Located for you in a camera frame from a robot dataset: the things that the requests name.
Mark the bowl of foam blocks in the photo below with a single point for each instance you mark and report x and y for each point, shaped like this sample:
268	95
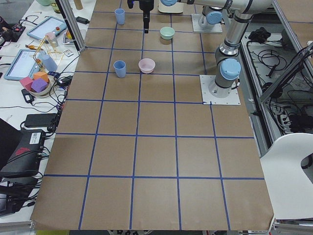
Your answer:
38	86

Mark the pink bowl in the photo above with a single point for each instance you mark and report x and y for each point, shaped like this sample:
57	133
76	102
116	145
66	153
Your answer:
146	65

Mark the blue framed tablet upper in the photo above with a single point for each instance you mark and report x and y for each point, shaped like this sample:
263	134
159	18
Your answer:
50	24

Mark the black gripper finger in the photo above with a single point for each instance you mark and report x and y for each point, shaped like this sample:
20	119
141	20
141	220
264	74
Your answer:
146	21

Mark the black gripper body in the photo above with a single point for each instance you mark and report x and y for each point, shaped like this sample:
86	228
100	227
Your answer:
145	5

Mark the green bowl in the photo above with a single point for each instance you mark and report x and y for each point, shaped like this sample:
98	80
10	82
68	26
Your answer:
167	33

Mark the light blue cup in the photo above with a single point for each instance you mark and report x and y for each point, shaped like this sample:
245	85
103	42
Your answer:
120	68
120	16

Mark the aluminium frame post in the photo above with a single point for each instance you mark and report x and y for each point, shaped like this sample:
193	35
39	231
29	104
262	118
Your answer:
71	23

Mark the black power adapter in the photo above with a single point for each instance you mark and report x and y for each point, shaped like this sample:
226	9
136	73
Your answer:
39	120

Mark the blue framed tablet lower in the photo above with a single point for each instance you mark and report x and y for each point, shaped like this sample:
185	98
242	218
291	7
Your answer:
22	66

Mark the blue framed tablet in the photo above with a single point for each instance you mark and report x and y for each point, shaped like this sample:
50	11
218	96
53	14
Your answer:
22	66
50	24

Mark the white chair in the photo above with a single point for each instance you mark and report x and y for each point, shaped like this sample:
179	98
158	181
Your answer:
289	188

